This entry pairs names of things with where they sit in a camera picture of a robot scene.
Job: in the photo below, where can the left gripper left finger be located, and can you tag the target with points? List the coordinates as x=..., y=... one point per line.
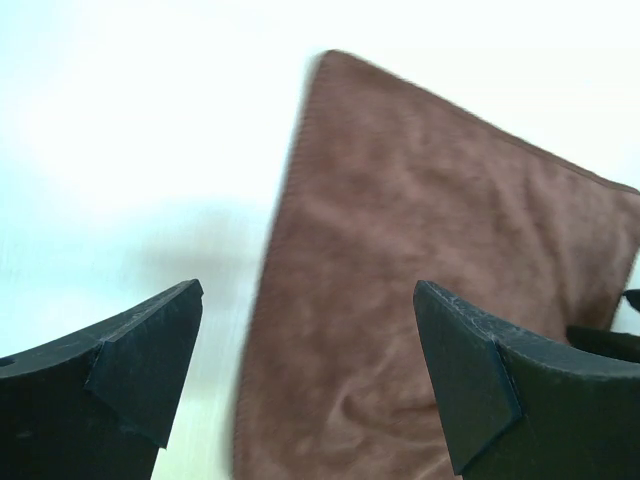
x=100, y=403

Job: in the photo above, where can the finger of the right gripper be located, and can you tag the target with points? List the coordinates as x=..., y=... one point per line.
x=621, y=346

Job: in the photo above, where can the brown towel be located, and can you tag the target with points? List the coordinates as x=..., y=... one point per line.
x=389, y=184

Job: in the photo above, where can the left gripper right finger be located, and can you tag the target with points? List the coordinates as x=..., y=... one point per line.
x=517, y=405

